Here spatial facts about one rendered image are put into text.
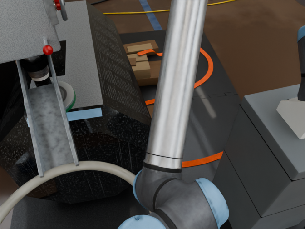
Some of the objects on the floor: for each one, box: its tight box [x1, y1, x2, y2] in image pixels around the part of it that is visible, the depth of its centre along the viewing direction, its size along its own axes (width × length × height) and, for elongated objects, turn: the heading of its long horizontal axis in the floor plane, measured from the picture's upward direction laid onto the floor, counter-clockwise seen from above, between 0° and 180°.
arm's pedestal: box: [205, 84, 305, 229], centre depth 140 cm, size 50×50×85 cm
